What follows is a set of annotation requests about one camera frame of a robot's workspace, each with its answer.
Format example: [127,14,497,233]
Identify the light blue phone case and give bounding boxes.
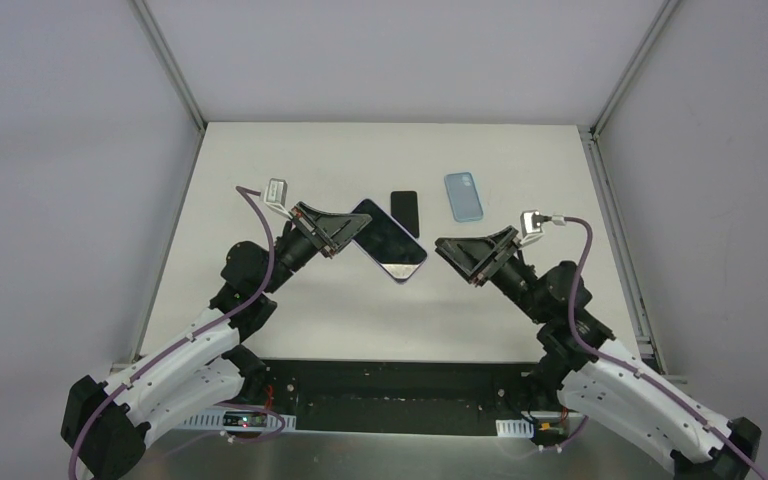
[444,172,484,223]

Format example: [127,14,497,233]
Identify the purple-edged black smartphone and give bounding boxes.
[352,199,428,284]

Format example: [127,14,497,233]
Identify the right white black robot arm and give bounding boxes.
[435,227,761,479]

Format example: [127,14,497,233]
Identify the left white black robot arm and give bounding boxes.
[61,202,372,479]

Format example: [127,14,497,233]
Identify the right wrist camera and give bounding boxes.
[519,210,552,248]

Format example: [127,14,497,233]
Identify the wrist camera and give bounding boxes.
[260,178,288,214]
[519,210,552,248]

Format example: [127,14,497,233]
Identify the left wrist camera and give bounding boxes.
[260,178,288,214]

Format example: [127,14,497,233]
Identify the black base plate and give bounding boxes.
[228,359,562,436]

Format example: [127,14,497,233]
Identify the right white cable duct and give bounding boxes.
[495,419,535,439]

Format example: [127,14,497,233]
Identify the right aluminium frame post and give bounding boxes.
[589,0,683,139]

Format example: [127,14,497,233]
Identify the aluminium frame post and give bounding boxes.
[128,0,208,136]
[589,0,683,139]

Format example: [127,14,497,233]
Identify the left aluminium frame post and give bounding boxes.
[128,0,208,136]

